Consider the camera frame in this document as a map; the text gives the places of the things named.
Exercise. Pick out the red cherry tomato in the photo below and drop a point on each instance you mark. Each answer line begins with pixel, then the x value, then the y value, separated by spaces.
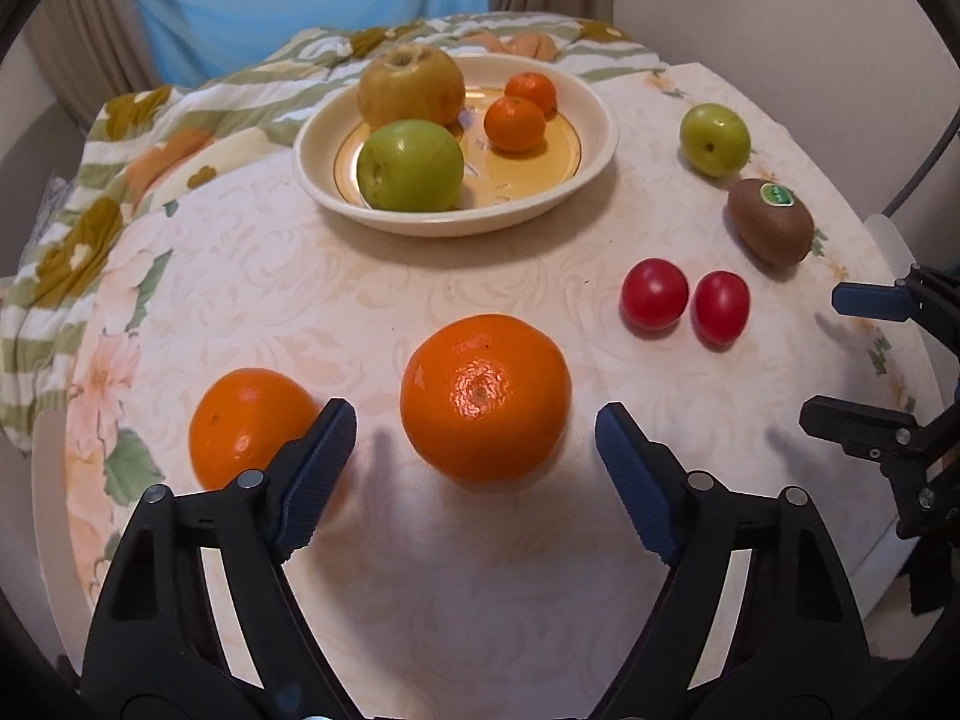
pixel 654 295
pixel 720 308

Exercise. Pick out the beige curtain left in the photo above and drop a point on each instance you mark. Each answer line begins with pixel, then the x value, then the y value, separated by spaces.
pixel 90 52

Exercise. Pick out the small mandarin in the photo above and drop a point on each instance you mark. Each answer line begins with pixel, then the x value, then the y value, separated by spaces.
pixel 536 88
pixel 514 124

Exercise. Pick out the brown kiwi with sticker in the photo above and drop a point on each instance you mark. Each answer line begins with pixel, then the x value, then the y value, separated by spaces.
pixel 772 221

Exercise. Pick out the cream plate with cartoon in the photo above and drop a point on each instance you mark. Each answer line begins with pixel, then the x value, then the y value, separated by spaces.
pixel 500 190

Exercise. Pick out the floral cream tablecloth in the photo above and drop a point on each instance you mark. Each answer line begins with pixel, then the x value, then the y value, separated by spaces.
pixel 437 600

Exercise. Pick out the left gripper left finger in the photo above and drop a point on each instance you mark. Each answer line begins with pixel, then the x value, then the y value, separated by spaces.
pixel 196 618

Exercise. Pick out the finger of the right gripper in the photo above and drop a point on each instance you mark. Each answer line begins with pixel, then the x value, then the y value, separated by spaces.
pixel 894 439
pixel 924 295

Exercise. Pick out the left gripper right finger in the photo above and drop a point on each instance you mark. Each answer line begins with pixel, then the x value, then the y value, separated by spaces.
pixel 798 649

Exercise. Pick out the grey sofa backrest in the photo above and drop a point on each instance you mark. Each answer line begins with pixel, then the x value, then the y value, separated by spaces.
pixel 43 158

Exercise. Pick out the striped floral green quilt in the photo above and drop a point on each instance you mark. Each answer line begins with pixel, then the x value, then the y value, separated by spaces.
pixel 147 149

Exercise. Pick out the large orange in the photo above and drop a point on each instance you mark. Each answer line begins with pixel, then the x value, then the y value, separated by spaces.
pixel 243 420
pixel 486 399

